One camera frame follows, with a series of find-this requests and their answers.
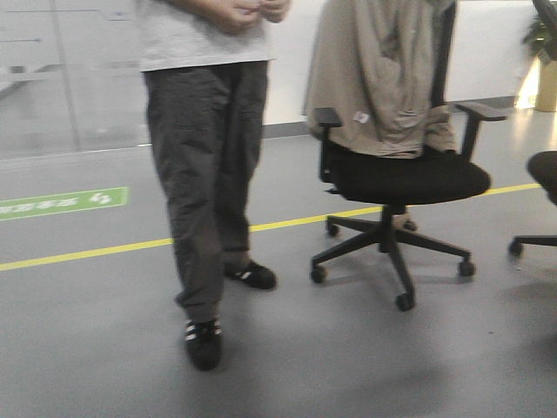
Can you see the beige jacket on chair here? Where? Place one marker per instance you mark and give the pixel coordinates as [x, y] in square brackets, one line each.
[374, 62]

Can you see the standing person in grey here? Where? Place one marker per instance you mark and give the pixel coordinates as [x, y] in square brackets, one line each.
[205, 66]

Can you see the potted plant yellow pot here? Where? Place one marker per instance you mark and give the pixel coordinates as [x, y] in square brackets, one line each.
[540, 40]

